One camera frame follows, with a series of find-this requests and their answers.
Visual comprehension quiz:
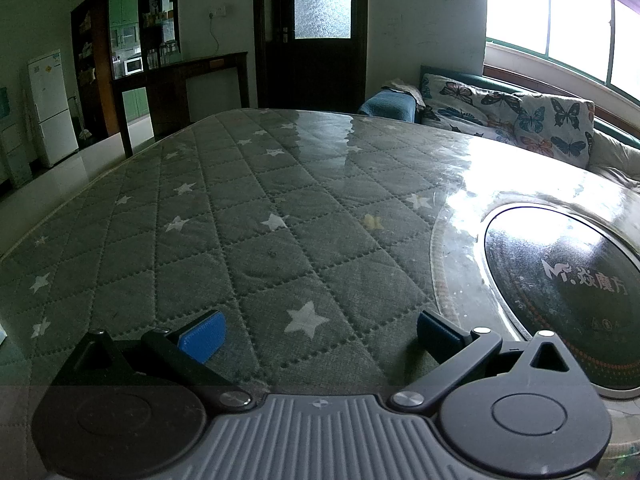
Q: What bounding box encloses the window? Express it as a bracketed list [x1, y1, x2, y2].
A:
[484, 0, 640, 95]

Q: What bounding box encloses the white cloth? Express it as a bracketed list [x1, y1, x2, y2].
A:
[381, 79, 427, 109]

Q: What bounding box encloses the dark wooden shelf cabinet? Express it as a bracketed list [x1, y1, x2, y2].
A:
[70, 0, 182, 140]

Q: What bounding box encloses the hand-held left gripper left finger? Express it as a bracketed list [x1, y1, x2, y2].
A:
[52, 309, 255, 409]

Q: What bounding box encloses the teal sofa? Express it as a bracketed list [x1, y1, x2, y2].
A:
[419, 64, 640, 186]

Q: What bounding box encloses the blue blanket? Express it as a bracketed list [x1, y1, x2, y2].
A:
[357, 89, 417, 124]

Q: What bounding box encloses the dark wooden console table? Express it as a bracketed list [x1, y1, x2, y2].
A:
[109, 51, 251, 159]

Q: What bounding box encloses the black round cooktop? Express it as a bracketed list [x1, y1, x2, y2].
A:
[481, 204, 640, 402]

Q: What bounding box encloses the white refrigerator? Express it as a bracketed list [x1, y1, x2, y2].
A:
[26, 49, 81, 169]

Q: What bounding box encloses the dark frosted glass door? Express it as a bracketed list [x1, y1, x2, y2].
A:
[252, 0, 369, 117]

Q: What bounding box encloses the large butterfly print pillow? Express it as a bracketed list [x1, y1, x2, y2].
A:
[499, 92, 597, 170]

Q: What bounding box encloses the grey pillow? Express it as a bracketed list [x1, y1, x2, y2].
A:
[589, 129, 640, 183]

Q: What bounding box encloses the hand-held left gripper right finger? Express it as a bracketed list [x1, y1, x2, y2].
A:
[389, 309, 598, 414]

